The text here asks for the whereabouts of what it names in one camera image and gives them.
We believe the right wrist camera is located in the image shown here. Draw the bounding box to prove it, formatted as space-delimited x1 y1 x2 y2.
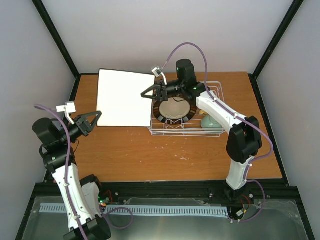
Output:
151 66 168 85

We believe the dark brown round plate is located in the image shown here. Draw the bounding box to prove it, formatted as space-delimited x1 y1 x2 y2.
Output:
152 97 198 125

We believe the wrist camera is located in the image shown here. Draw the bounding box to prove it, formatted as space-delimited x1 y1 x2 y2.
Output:
151 66 168 85
55 101 76 125

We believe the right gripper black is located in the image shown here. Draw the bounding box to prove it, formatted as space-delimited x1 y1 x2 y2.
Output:
140 80 184 103

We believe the light green ceramic bowl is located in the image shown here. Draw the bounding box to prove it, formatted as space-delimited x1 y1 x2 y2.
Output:
200 115 223 130

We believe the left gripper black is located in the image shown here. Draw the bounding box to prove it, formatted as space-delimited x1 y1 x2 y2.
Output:
59 110 103 143

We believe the yellow ceramic mug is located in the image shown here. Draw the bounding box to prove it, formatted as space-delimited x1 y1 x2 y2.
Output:
199 110 207 115

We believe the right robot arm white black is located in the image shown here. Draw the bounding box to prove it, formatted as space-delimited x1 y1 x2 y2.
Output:
141 59 262 191

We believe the white wire dish rack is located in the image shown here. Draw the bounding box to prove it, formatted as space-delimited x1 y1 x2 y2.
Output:
148 82 225 137

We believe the light blue cable duct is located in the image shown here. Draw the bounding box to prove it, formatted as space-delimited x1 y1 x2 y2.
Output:
38 203 228 218

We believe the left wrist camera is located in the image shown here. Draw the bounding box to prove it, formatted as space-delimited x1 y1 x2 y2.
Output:
55 101 76 125

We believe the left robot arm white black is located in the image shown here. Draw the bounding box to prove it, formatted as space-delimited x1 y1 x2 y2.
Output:
32 111 112 240

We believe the black frame rail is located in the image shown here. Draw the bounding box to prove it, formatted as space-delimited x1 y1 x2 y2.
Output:
31 179 302 207

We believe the white square plate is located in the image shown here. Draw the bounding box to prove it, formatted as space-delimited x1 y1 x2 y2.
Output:
96 69 155 128

